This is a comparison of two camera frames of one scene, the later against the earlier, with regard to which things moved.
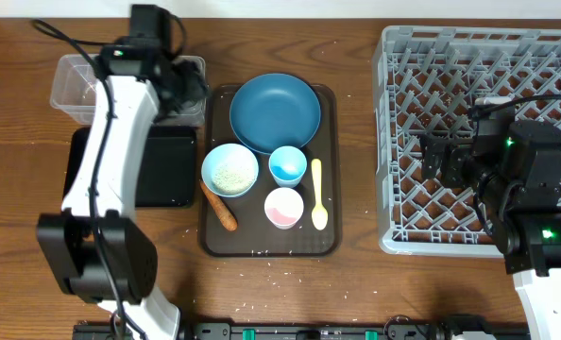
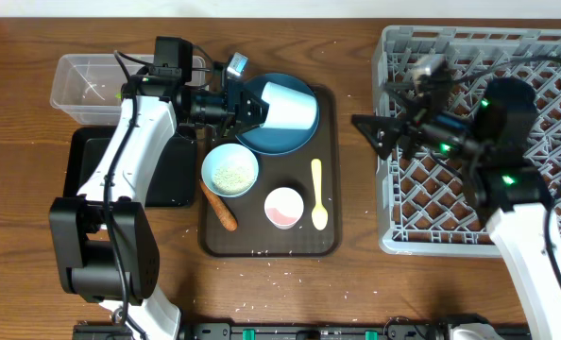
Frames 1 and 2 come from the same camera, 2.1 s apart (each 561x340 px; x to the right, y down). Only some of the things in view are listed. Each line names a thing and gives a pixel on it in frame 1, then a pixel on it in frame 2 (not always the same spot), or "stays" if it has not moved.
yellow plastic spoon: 319,215 stays
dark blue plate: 273,110 stays
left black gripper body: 188,86 -> 234,92
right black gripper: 457,155 -> 413,128
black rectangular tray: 166,166 stays
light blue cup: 287,165 -> 288,108
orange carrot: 223,211 stays
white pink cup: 283,208 stays
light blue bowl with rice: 229,170 stays
